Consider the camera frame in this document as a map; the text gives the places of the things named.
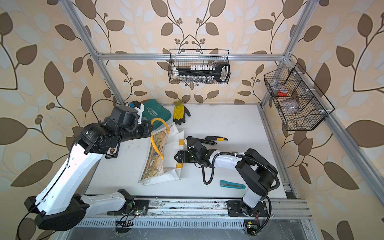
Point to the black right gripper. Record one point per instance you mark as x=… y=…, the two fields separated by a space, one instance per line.
x=185 y=159

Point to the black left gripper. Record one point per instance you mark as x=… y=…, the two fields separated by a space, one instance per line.
x=146 y=130

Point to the white pouch with yellow handles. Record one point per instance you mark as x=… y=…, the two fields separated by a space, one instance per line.
x=160 y=166

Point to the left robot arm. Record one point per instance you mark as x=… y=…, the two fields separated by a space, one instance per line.
x=58 y=207

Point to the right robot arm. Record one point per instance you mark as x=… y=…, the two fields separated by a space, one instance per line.
x=260 y=175

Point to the green plastic tool case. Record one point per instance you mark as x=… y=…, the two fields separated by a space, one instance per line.
x=153 y=109

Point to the yellow grey work glove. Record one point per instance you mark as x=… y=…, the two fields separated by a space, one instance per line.
x=180 y=113

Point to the black socket set holder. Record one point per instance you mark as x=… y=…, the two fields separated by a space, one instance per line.
x=219 y=72

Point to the red item in basket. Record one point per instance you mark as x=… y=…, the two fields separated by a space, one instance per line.
x=283 y=92

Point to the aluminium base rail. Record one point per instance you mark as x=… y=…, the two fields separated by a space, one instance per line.
x=200 y=213

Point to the aluminium frame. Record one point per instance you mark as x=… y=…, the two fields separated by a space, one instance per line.
x=370 y=175

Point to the centre wire basket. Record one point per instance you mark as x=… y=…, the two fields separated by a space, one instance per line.
x=186 y=57

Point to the wire basket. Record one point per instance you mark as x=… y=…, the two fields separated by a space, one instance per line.
x=186 y=57
x=305 y=106

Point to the right wire basket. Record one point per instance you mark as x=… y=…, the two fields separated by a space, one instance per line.
x=305 y=106

